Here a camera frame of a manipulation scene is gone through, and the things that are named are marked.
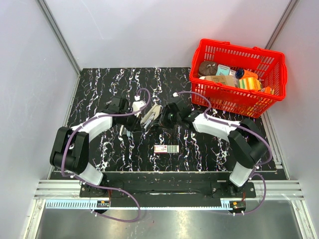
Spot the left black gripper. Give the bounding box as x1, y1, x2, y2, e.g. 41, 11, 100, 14
120, 108, 143, 133

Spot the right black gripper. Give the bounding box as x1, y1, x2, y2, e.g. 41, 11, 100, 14
152, 106, 181, 131

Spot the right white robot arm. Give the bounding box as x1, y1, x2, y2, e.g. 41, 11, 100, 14
153, 97, 268, 197

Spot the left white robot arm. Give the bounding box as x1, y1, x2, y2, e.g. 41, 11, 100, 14
50, 97, 146, 197

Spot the staple box with staples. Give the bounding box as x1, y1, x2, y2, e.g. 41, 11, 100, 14
154, 145, 179, 153

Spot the brown round object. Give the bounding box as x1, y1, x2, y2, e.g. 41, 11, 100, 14
198, 61, 218, 77

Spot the cardboard box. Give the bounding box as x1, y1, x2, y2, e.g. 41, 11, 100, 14
199, 75, 237, 87

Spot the teal small box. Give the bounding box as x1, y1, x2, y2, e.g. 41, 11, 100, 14
216, 64, 230, 76

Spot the orange bottle blue cap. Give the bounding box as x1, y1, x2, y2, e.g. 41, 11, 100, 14
235, 68, 259, 79

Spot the yellow green sponge pack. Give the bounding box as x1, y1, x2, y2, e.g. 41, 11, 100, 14
238, 77, 262, 91

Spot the red plastic basket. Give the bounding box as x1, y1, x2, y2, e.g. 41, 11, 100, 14
189, 38, 288, 118

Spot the orange small package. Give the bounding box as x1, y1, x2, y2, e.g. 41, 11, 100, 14
259, 87, 274, 95

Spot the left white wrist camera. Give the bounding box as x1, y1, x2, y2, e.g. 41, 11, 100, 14
132, 96, 146, 117

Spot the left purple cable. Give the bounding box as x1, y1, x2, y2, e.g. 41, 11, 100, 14
60, 88, 151, 222

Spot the purple cable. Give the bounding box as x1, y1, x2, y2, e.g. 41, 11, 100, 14
172, 91, 273, 216
60, 88, 151, 222

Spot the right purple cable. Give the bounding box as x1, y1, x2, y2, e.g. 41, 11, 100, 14
172, 91, 273, 216

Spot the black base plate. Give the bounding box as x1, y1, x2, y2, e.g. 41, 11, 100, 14
79, 171, 257, 207

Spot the aluminium rail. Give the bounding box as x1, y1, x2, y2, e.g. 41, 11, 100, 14
34, 180, 304, 211

